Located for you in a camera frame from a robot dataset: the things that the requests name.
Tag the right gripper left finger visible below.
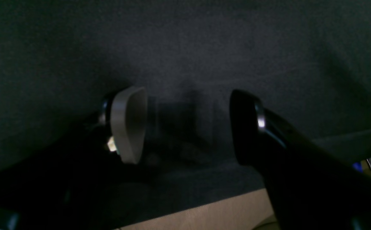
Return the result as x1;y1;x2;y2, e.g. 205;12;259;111
0;86;148;230

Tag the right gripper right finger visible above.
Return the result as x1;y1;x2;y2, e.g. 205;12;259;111
229;90;371;230

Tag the black table cloth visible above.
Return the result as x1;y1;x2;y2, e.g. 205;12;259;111
0;0;371;230

